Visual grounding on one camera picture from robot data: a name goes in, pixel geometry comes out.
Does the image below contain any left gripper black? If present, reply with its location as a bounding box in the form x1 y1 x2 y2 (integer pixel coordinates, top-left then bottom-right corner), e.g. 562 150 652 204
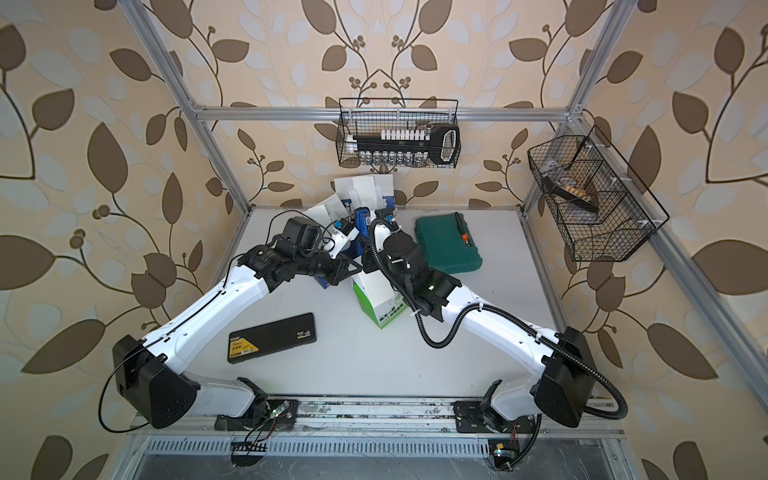
291 246 362 285

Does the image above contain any green white tissue pack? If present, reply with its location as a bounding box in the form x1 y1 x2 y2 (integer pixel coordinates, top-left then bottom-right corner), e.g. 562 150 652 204
352 271 407 329

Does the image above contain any blue stapler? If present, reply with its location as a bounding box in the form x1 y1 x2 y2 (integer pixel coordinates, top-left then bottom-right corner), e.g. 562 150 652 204
354 207 370 240

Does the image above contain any large blue white tote bag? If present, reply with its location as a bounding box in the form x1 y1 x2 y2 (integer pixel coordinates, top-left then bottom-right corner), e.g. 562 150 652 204
334 174 395 212

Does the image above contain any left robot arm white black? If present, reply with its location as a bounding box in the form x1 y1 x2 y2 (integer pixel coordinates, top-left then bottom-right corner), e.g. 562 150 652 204
113 215 362 429

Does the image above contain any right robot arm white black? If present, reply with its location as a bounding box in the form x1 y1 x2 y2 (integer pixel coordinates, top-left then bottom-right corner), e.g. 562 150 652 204
366 221 595 432

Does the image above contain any black flat box yellow label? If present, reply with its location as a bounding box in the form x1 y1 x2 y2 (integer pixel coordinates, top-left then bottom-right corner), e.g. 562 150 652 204
227 313 317 364

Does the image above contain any black socket tool set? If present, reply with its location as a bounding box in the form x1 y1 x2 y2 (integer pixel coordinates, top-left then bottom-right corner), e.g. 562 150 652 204
337 123 461 168

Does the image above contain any dark brush in basket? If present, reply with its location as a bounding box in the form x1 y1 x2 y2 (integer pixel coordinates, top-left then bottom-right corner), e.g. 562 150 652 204
543 175 599 214

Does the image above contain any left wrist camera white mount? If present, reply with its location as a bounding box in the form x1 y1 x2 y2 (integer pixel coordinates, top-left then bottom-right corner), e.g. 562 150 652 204
327 219 359 259

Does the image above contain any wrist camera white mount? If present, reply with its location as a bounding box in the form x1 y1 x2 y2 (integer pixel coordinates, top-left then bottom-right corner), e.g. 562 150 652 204
375 207 400 231
327 219 359 259

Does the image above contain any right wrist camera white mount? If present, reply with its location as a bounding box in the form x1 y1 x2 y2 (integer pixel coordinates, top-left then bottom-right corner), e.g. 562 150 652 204
375 207 400 231

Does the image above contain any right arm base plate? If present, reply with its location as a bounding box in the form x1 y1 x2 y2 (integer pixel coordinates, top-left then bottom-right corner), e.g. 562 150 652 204
452 400 536 435

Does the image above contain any back wall wire basket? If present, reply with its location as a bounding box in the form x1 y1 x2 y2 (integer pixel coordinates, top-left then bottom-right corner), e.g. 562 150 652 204
335 96 461 170

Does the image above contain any wall wire basket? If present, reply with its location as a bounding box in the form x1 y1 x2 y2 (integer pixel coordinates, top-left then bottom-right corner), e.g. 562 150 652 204
527 126 670 262
335 96 461 170

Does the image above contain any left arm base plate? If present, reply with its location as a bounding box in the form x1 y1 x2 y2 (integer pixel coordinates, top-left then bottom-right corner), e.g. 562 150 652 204
214 399 299 431

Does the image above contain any aluminium rail front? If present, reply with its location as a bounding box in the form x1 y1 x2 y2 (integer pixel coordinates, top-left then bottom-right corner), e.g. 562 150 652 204
128 396 626 461

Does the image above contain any right wall wire basket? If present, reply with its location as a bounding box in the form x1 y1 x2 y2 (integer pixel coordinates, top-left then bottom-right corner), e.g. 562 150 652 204
527 126 670 262

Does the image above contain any black corrugated cable conduit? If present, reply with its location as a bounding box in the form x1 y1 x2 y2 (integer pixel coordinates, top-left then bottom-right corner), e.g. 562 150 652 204
367 217 629 420

